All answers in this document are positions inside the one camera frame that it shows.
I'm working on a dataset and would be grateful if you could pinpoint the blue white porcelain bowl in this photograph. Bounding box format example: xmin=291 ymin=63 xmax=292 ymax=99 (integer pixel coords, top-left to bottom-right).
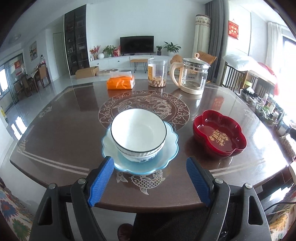
xmin=118 ymin=149 xmax=159 ymax=162

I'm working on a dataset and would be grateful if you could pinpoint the light blue scalloped plate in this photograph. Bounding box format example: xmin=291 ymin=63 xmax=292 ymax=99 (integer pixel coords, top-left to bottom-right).
xmin=101 ymin=122 xmax=179 ymax=176

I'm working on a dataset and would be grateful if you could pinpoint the red flower plate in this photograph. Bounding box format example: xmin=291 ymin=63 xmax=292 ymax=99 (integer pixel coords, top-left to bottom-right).
xmin=193 ymin=110 xmax=247 ymax=154
xmin=198 ymin=142 xmax=244 ymax=158

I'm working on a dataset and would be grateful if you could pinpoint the white ribbed bowl black rim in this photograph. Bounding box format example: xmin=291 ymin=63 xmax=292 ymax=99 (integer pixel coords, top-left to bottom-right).
xmin=110 ymin=108 xmax=167 ymax=157

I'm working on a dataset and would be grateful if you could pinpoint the orange tissue pack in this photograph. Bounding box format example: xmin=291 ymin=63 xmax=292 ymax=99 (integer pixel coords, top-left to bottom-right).
xmin=106 ymin=71 xmax=135 ymax=90

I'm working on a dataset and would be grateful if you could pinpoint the cardboard box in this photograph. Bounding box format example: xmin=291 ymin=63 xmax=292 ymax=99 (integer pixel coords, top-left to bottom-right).
xmin=75 ymin=66 xmax=99 ymax=79

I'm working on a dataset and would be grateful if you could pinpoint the tray of small bottles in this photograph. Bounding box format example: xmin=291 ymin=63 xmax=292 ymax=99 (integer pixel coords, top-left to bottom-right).
xmin=238 ymin=89 xmax=285 ymax=127

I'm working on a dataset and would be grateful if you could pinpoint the white tv console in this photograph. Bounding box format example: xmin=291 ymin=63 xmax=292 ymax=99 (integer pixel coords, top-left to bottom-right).
xmin=89 ymin=55 xmax=172 ymax=71

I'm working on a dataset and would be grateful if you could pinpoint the wooden bench stool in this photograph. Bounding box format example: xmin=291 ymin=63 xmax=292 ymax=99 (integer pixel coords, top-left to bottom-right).
xmin=130 ymin=59 xmax=148 ymax=73

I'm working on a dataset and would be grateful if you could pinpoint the clear plastic snack jar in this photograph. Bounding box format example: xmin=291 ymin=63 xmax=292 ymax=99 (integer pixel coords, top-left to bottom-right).
xmin=147 ymin=58 xmax=168 ymax=88

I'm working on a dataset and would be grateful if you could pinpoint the wooden dining chair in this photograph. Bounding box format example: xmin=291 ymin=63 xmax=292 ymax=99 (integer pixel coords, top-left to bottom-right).
xmin=34 ymin=65 xmax=51 ymax=88

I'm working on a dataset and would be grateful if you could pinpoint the red flower vase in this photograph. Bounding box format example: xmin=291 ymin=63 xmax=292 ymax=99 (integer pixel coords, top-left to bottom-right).
xmin=89 ymin=45 xmax=100 ymax=60

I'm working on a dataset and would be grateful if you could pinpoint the orange lounge chair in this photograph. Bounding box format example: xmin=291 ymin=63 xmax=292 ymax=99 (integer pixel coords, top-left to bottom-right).
xmin=170 ymin=51 xmax=217 ymax=65

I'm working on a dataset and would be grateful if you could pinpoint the white pillow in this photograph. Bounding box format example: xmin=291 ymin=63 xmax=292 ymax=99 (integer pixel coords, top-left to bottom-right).
xmin=223 ymin=54 xmax=260 ymax=71

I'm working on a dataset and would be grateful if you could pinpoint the black flat television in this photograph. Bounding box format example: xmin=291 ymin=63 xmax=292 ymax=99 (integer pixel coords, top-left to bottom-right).
xmin=120 ymin=36 xmax=154 ymax=55

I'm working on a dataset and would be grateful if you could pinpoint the green potted plant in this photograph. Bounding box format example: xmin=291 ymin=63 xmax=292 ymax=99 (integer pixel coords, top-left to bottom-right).
xmin=163 ymin=42 xmax=181 ymax=56

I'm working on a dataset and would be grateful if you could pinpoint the black display cabinet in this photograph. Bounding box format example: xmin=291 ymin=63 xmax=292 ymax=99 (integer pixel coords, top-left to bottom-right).
xmin=64 ymin=5 xmax=89 ymax=76

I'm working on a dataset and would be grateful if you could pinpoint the white standing air conditioner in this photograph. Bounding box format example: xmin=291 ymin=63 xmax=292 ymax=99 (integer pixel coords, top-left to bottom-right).
xmin=193 ymin=15 xmax=211 ymax=57

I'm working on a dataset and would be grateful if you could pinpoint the grey curtain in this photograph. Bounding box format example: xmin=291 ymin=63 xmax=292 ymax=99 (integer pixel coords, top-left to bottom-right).
xmin=205 ymin=0 xmax=229 ymax=85

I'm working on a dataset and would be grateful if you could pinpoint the glass kettle cream handle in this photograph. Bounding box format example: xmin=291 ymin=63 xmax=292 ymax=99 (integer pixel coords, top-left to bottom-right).
xmin=170 ymin=52 xmax=210 ymax=96

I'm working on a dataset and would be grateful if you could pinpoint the red wall decoration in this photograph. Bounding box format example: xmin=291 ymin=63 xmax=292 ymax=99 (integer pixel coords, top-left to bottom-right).
xmin=228 ymin=21 xmax=239 ymax=39

